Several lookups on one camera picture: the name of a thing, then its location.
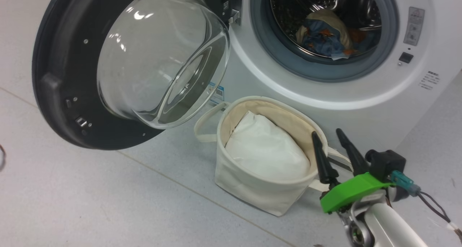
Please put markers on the blue orange cream garment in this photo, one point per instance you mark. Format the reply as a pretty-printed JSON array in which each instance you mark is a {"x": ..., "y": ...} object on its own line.
[{"x": 332, "y": 18}]

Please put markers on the cream canvas laundry basket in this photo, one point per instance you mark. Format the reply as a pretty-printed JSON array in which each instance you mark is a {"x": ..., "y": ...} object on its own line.
[{"x": 252, "y": 193}]

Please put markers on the round dark washer door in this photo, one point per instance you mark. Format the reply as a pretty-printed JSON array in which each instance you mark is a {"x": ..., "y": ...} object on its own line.
[{"x": 57, "y": 59}]

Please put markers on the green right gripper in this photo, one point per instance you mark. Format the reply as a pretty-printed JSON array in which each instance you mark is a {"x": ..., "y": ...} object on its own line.
[{"x": 346, "y": 193}]

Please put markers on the blue energy label sticker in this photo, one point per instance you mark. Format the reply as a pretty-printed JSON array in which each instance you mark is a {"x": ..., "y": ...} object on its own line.
[{"x": 217, "y": 93}]

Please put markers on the grey warning sticker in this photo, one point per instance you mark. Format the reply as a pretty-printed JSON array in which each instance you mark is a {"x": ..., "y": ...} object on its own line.
[{"x": 414, "y": 26}]

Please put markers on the washing machine drum with clothes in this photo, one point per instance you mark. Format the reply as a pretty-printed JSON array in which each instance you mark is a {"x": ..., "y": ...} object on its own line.
[{"x": 288, "y": 9}]

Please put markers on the white front-load washing machine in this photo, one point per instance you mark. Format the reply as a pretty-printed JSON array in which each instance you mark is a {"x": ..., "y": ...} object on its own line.
[{"x": 361, "y": 117}]

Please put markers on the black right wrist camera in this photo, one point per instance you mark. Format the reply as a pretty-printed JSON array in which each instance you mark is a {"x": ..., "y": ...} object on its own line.
[{"x": 386, "y": 164}]

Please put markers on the white pillow filler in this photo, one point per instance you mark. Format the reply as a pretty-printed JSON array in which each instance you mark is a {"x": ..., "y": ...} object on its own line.
[{"x": 267, "y": 149}]

